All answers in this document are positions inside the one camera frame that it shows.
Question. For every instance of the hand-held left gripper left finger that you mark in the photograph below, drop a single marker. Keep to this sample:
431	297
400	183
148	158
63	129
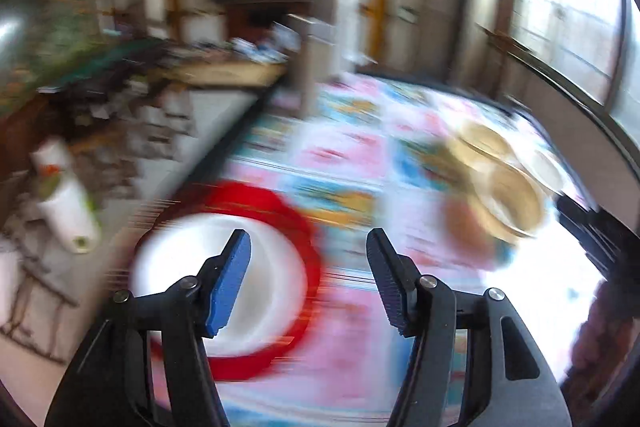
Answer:
230	287

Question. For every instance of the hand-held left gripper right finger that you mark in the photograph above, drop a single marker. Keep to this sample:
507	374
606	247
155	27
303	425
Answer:
390	287

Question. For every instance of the red rimmed white plate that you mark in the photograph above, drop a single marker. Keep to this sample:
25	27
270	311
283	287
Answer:
280	277

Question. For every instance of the cream plastic plate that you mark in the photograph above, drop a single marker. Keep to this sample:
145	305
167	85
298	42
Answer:
482	144
517	202

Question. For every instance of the person's right forearm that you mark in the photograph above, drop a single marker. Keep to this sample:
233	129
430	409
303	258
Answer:
602	332

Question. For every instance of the printed tablecloth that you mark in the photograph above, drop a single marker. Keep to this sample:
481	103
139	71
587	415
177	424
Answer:
345	157

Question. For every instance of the white bottle with green label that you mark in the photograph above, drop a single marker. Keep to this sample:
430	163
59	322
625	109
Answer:
65	202

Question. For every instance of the wooden side table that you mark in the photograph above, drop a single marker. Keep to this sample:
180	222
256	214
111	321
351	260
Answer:
235	71

